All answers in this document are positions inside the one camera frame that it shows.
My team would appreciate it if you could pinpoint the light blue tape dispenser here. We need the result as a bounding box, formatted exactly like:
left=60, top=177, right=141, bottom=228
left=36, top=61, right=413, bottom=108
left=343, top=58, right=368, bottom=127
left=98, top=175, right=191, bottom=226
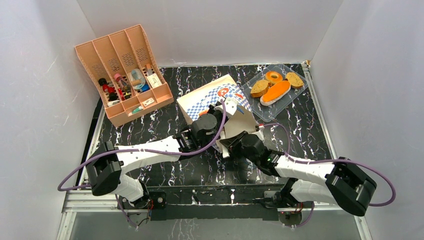
left=129, top=68, right=146, bottom=90

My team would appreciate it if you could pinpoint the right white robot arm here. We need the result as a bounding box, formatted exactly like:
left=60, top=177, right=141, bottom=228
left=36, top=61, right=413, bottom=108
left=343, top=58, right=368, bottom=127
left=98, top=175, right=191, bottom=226
left=220, top=131, right=377, bottom=217

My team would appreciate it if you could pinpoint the black red toy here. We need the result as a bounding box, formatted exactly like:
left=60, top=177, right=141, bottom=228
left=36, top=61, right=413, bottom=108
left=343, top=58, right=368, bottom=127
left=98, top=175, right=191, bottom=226
left=98, top=78, right=119, bottom=102

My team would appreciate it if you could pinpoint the brown bread slice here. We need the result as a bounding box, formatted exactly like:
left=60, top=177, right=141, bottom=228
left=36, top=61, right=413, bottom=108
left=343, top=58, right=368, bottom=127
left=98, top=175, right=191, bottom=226
left=250, top=79, right=272, bottom=98

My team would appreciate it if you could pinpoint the orange fake bread loaf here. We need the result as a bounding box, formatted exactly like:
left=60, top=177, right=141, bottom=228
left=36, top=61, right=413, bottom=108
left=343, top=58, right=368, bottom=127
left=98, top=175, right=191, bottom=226
left=260, top=80, right=291, bottom=106

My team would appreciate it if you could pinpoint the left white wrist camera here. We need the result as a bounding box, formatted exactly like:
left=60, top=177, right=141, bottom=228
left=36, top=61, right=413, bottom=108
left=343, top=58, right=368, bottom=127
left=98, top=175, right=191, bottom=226
left=217, top=97, right=239, bottom=118

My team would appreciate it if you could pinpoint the round speckled bread slice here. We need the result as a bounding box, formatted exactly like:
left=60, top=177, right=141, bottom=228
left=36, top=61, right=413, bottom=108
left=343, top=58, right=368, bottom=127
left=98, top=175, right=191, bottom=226
left=285, top=72, right=304, bottom=89

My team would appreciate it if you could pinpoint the pink capped bottle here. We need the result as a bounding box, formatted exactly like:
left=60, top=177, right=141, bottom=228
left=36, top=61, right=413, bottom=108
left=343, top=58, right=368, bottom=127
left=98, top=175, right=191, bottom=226
left=114, top=73, right=132, bottom=98

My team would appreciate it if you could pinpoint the purple cable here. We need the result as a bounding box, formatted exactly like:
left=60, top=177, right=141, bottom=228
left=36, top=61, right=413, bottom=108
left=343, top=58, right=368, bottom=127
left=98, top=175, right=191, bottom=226
left=258, top=123, right=397, bottom=229
left=57, top=99, right=228, bottom=229

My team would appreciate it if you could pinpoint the green white tube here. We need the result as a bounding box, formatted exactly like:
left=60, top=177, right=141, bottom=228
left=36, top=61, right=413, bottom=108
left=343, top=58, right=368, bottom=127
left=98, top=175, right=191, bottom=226
left=128, top=105, right=144, bottom=116

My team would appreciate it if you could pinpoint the fake donut bread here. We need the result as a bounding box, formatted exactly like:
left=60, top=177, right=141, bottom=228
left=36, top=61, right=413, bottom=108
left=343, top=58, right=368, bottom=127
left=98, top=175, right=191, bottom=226
left=264, top=71, right=284, bottom=86

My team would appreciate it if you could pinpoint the checkered paper bag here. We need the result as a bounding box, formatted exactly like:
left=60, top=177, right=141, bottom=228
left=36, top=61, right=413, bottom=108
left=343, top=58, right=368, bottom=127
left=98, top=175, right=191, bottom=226
left=177, top=74, right=264, bottom=140

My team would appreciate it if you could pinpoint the peach desk organizer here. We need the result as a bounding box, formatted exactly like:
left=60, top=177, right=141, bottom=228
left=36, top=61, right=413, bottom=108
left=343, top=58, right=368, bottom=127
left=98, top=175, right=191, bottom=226
left=75, top=24, right=174, bottom=127

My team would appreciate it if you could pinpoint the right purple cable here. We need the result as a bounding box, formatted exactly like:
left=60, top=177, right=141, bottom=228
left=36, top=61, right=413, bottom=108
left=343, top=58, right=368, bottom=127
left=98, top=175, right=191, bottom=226
left=258, top=123, right=397, bottom=229

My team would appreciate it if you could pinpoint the clear plastic tray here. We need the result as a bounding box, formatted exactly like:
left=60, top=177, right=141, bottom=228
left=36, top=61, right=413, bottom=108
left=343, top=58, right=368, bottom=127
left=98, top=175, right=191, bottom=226
left=241, top=64, right=308, bottom=122

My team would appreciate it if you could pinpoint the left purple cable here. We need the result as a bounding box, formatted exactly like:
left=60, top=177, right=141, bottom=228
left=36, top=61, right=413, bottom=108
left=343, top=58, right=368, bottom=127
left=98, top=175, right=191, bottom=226
left=57, top=99, right=228, bottom=229

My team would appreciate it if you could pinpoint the white label card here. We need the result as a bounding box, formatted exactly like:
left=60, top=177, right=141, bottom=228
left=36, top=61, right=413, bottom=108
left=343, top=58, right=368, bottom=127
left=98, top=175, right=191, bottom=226
left=147, top=73, right=163, bottom=89

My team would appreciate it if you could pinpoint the aluminium frame rail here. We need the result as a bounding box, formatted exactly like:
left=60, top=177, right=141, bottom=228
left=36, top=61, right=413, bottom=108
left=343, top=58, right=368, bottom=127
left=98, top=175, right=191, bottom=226
left=57, top=184, right=372, bottom=240

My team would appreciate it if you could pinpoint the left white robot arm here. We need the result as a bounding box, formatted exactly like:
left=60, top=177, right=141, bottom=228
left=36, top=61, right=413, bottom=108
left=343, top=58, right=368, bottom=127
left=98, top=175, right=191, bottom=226
left=86, top=103, right=237, bottom=209

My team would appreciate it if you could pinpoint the small white box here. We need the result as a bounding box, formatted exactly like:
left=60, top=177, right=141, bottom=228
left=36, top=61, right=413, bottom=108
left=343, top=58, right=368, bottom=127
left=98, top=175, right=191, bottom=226
left=142, top=97, right=155, bottom=107

